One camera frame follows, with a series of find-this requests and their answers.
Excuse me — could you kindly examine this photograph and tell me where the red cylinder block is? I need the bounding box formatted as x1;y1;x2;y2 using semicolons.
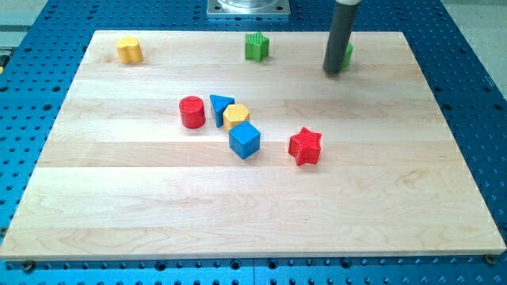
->
179;96;206;129

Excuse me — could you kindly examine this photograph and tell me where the blue cube block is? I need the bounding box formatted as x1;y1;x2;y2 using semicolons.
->
229;121;261;159

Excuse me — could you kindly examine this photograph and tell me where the green star block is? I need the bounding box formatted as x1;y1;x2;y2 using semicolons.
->
245;32;269;63

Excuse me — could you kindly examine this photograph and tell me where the yellow heart block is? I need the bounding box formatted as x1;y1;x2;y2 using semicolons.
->
116;36;143;63

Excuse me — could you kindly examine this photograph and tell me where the blue triangle block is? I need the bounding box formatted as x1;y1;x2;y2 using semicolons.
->
210;94;235;127

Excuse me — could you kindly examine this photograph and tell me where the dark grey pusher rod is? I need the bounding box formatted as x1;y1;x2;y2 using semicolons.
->
322;0;361;76

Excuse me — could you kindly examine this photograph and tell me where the green circle block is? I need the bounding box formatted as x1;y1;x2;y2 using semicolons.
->
342;43;353;69

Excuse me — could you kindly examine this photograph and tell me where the red star block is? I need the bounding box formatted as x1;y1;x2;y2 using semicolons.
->
288;127;322;166

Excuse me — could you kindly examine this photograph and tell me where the blue perforated table plate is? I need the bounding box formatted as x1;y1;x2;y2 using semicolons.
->
1;0;506;285

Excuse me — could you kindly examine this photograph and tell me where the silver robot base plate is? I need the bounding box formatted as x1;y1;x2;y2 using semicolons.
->
207;0;291;16

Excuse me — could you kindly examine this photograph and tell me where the yellow hexagon block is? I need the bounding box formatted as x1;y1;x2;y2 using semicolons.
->
223;104;250;131

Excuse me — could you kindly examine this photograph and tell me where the light wooden board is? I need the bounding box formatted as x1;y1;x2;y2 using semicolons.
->
1;30;505;260

